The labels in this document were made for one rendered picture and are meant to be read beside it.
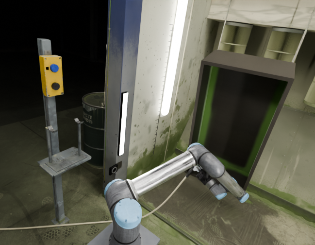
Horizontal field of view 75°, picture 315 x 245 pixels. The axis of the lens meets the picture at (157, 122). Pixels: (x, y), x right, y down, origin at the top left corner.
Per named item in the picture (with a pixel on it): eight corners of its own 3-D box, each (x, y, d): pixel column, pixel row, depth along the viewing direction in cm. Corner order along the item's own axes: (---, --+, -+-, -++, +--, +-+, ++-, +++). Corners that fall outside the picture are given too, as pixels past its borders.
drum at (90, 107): (77, 150, 304) (75, 93, 267) (113, 142, 337) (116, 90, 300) (91, 173, 263) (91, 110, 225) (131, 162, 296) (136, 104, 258)
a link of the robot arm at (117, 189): (105, 206, 115) (213, 148, 134) (99, 185, 129) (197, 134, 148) (114, 221, 124) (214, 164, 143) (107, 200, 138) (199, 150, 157)
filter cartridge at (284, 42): (265, 105, 238) (294, 27, 203) (242, 95, 268) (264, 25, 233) (286, 104, 253) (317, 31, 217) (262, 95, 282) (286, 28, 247)
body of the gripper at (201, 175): (194, 175, 189) (203, 185, 182) (200, 168, 186) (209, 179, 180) (198, 174, 195) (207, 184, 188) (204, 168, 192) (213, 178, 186)
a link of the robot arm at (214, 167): (220, 160, 125) (252, 196, 166) (207, 148, 134) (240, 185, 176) (207, 173, 125) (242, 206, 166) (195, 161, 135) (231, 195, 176)
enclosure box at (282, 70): (196, 152, 243) (215, 48, 174) (249, 173, 219) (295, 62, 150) (184, 172, 218) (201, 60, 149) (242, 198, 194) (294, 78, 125)
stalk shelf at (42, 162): (74, 147, 177) (74, 146, 176) (91, 159, 166) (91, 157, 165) (37, 163, 153) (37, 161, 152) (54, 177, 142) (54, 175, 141)
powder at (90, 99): (77, 95, 268) (77, 94, 267) (115, 93, 298) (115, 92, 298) (92, 111, 230) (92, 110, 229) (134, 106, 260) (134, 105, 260)
